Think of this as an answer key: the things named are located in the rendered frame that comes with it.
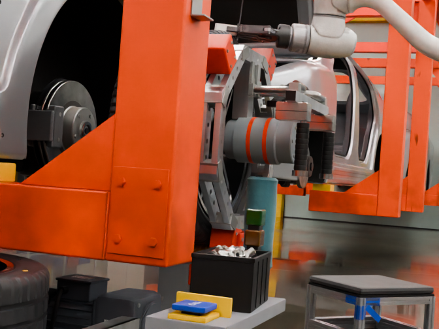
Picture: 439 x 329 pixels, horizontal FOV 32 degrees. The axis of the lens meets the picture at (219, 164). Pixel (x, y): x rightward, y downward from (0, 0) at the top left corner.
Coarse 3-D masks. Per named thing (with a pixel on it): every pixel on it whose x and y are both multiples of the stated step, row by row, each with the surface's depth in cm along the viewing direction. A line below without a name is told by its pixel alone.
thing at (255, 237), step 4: (248, 232) 184; (252, 232) 184; (256, 232) 184; (260, 232) 183; (264, 232) 186; (248, 236) 184; (252, 236) 184; (256, 236) 183; (260, 236) 183; (264, 236) 186; (244, 240) 185; (248, 240) 184; (252, 240) 184; (256, 240) 183; (260, 240) 184; (244, 244) 185; (248, 244) 184; (252, 244) 184; (256, 244) 183; (260, 244) 184
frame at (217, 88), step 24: (240, 48) 221; (264, 72) 242; (216, 96) 207; (216, 120) 207; (216, 144) 207; (216, 168) 206; (264, 168) 254; (216, 192) 211; (216, 216) 221; (240, 216) 228
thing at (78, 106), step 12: (60, 84) 241; (72, 84) 246; (48, 96) 237; (60, 96) 240; (72, 96) 247; (84, 96) 254; (48, 108) 234; (72, 108) 245; (84, 108) 246; (72, 120) 240; (84, 120) 246; (96, 120) 262; (72, 132) 240; (72, 144) 241; (48, 156) 236
